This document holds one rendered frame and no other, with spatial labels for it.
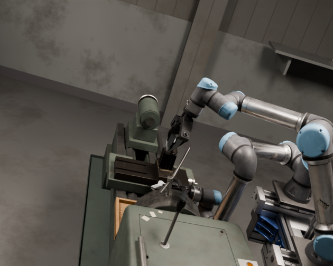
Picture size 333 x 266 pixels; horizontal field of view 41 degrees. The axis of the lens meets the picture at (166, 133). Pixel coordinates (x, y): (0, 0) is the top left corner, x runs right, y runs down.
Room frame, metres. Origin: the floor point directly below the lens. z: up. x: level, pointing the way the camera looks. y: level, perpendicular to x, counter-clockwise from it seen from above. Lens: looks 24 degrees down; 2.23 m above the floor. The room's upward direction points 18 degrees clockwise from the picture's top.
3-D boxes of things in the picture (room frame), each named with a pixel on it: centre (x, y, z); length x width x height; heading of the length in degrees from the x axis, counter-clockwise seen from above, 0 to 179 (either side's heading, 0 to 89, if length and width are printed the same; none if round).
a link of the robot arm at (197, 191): (1.95, -0.23, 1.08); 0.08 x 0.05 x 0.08; 13
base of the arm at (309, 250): (1.63, -0.80, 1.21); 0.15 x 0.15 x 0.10
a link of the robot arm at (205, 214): (1.96, -0.32, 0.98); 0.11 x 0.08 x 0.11; 35
